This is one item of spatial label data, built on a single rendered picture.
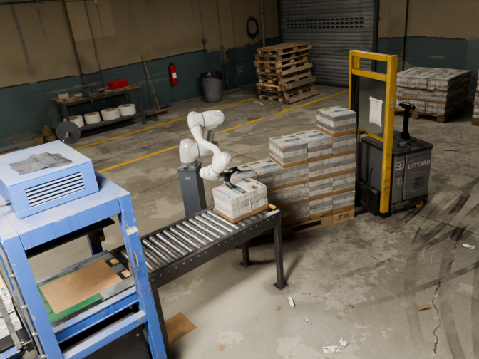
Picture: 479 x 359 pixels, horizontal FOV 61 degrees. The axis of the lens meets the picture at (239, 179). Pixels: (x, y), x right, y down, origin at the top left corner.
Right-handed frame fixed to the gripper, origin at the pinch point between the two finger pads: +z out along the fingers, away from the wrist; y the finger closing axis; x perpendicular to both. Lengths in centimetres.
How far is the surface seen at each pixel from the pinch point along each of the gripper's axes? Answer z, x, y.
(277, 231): 36, 26, 36
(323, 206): 151, -15, 17
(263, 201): 19.8, 15.3, 13.4
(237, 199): -9.2, 13.6, 15.4
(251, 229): 4.2, 26.3, 36.2
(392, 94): 148, 28, -117
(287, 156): 86, -31, -28
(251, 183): 12.2, 3.6, 1.5
